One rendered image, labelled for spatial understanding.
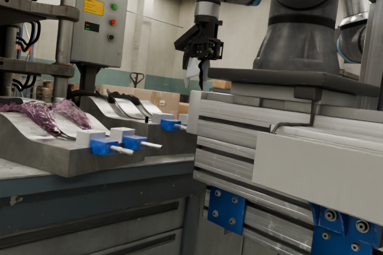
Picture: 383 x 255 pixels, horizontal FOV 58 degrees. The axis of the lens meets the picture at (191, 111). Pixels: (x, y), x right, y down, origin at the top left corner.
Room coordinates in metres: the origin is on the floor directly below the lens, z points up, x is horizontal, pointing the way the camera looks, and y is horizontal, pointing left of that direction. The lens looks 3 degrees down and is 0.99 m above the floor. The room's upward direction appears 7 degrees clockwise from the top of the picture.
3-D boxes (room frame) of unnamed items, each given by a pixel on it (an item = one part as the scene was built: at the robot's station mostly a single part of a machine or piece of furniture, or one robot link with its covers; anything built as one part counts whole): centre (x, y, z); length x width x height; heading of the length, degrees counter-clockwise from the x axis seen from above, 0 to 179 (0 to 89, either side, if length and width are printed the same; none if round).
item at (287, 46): (0.64, -0.18, 1.09); 0.15 x 0.15 x 0.10
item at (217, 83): (8.64, -0.69, 1.26); 0.42 x 0.33 x 0.29; 48
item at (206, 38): (1.05, -0.02, 1.15); 0.09 x 0.08 x 0.12; 47
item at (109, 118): (1.20, 0.20, 0.87); 0.50 x 0.26 x 0.14; 47
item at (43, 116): (0.88, 0.38, 0.90); 0.26 x 0.18 x 0.08; 64
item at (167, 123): (0.97, 0.05, 0.89); 0.13 x 0.05 x 0.05; 46
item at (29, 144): (0.88, 0.39, 0.86); 0.50 x 0.26 x 0.11; 64
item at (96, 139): (0.72, 0.16, 0.86); 0.13 x 0.05 x 0.05; 64
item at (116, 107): (1.18, 0.20, 0.92); 0.35 x 0.16 x 0.09; 47
